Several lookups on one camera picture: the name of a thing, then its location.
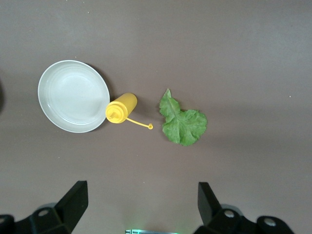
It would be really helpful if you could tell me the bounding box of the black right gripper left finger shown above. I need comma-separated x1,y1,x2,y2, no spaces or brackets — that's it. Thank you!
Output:
0,180,89,234

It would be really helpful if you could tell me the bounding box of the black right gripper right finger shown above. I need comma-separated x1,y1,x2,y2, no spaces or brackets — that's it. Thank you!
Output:
195,181,296,234

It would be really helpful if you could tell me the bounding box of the green lettuce leaf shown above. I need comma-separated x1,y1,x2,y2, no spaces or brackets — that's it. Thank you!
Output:
159,88,208,147

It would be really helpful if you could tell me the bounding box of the yellow mustard squeeze bottle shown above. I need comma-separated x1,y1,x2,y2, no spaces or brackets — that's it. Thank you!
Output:
105,92,154,130

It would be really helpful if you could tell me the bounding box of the beige round plate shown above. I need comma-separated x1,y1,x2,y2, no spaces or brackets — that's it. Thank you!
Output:
38,59,111,134

